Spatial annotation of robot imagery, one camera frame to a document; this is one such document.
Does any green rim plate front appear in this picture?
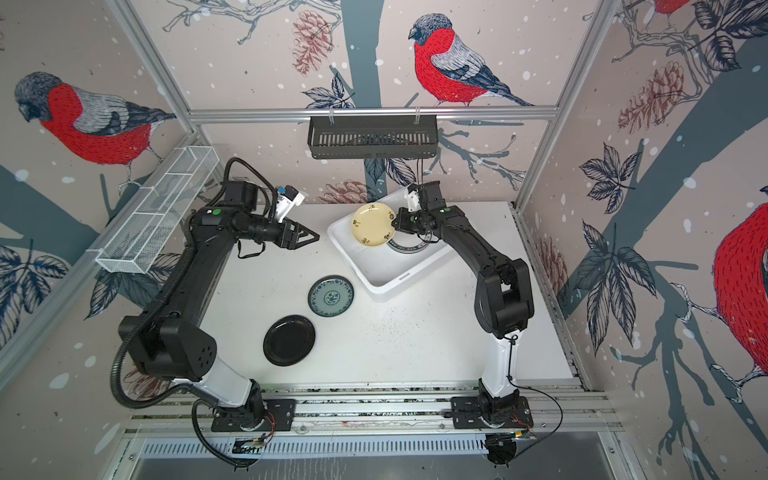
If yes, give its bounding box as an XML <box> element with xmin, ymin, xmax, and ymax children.
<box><xmin>387</xmin><ymin>234</ymin><xmax>440</xmax><ymax>255</ymax></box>

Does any cream yellow small plate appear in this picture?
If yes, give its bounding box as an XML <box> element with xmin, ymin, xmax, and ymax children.
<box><xmin>351</xmin><ymin>202</ymin><xmax>396</xmax><ymax>247</ymax></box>

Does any black round plate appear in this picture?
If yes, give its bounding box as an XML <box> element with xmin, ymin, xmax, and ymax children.
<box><xmin>263</xmin><ymin>315</ymin><xmax>316</xmax><ymax>367</ymax></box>

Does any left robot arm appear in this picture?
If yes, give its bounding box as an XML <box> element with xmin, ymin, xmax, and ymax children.
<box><xmin>110</xmin><ymin>180</ymin><xmax>319</xmax><ymax>428</ymax></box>

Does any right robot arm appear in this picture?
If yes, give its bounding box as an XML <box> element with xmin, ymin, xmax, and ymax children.
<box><xmin>392</xmin><ymin>206</ymin><xmax>535</xmax><ymax>428</ymax></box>

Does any white plastic bin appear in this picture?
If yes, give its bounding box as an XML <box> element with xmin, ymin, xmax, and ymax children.
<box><xmin>327</xmin><ymin>212</ymin><xmax>456</xmax><ymax>302</ymax></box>

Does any teal patterned small plate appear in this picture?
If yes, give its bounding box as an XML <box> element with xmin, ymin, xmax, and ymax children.
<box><xmin>307</xmin><ymin>275</ymin><xmax>355</xmax><ymax>318</ymax></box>

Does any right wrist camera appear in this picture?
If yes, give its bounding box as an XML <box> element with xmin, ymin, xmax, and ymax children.
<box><xmin>405</xmin><ymin>181</ymin><xmax>446</xmax><ymax>212</ymax></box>

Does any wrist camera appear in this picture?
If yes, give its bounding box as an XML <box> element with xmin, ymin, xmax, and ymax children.
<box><xmin>405</xmin><ymin>181</ymin><xmax>446</xmax><ymax>212</ymax></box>
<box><xmin>275</xmin><ymin>185</ymin><xmax>305</xmax><ymax>223</ymax></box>

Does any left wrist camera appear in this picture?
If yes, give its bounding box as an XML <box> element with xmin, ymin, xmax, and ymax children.
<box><xmin>275</xmin><ymin>185</ymin><xmax>305</xmax><ymax>223</ymax></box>

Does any black wire hanging basket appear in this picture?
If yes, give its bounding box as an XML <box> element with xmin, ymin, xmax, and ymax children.
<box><xmin>307</xmin><ymin>114</ymin><xmax>440</xmax><ymax>161</ymax></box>

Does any white wire mesh basket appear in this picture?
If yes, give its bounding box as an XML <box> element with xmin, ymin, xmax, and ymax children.
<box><xmin>96</xmin><ymin>146</ymin><xmax>220</xmax><ymax>274</ymax></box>

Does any horizontal aluminium frame bar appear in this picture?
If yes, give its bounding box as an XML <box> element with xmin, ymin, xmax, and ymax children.
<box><xmin>187</xmin><ymin>106</ymin><xmax>560</xmax><ymax>125</ymax></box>

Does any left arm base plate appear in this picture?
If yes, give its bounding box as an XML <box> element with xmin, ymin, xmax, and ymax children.
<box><xmin>211</xmin><ymin>399</ymin><xmax>297</xmax><ymax>433</ymax></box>

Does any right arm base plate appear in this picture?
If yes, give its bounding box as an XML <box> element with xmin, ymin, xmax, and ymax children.
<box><xmin>441</xmin><ymin>396</ymin><xmax>533</xmax><ymax>430</ymax></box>

